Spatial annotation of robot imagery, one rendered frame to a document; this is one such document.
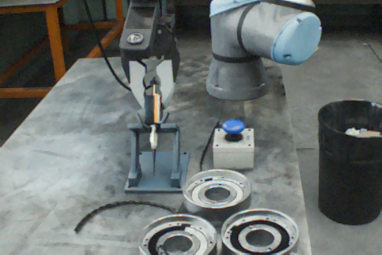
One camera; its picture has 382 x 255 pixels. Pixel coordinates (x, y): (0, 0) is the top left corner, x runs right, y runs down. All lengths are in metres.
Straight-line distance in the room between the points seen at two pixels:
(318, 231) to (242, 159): 1.18
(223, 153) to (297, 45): 0.28
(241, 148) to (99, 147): 0.29
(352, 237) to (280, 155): 1.13
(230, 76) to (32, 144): 0.46
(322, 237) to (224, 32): 1.11
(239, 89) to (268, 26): 0.19
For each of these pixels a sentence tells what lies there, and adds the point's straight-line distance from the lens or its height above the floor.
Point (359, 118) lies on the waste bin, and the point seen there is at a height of 0.35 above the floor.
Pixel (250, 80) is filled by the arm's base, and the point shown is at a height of 0.84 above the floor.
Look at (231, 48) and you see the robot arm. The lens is 1.11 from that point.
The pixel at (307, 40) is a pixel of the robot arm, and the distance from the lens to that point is 1.03.
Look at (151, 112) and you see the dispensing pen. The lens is 0.82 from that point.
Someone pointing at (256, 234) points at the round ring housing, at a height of 0.82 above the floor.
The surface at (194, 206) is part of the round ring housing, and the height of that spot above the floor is 0.83.
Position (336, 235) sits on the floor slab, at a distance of 2.00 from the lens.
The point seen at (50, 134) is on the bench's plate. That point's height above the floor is 0.80.
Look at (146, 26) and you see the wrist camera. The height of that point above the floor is 1.07.
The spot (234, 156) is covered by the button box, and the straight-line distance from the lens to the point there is 0.86.
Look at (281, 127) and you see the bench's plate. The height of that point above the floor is 0.80.
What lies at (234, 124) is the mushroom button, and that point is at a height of 0.87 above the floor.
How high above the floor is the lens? 1.26
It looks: 25 degrees down
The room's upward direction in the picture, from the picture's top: 3 degrees counter-clockwise
